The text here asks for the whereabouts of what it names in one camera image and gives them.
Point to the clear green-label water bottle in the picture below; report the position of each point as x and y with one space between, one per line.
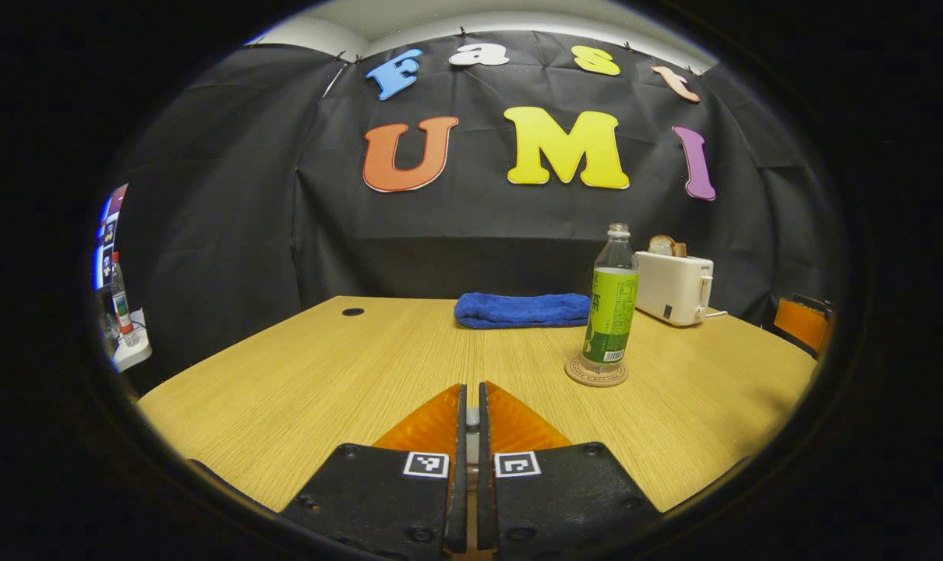
610 312

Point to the white side table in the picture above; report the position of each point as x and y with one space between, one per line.
132 354

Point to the white teacup lid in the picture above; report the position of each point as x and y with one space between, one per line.
472 425

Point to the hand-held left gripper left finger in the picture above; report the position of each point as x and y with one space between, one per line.
457 483

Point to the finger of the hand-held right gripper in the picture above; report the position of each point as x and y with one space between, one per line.
800 323

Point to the bread slice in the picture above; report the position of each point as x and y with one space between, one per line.
665 245

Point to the round wooden coaster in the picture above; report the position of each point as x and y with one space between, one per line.
596 378

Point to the red-label plastic bottle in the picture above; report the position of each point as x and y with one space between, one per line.
122 304

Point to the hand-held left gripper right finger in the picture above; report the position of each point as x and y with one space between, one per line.
485 483

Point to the white toaster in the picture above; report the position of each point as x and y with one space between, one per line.
674 288

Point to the computer monitor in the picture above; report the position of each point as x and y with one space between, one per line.
109 234

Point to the blue towel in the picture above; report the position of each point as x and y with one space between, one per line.
518 310

